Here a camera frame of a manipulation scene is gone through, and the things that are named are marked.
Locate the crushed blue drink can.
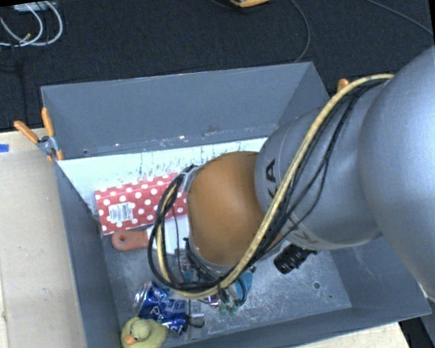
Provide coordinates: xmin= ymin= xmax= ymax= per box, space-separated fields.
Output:
xmin=129 ymin=275 xmax=195 ymax=342

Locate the yellow rubber duck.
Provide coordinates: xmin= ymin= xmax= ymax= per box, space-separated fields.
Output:
xmin=117 ymin=310 xmax=173 ymax=348

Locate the red white-dotted box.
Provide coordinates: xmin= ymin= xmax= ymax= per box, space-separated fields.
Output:
xmin=92 ymin=170 xmax=194 ymax=237

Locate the pale cardboard board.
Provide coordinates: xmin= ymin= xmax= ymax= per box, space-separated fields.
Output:
xmin=0 ymin=145 xmax=91 ymax=348

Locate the grey metal bin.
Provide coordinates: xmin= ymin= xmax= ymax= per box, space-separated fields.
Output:
xmin=38 ymin=34 xmax=435 ymax=348

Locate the orange flat handle with hole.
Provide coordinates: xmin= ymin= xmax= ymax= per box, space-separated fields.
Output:
xmin=109 ymin=225 xmax=151 ymax=254

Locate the black cylinder on white bracket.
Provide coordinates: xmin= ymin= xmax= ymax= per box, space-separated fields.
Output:
xmin=271 ymin=240 xmax=323 ymax=277

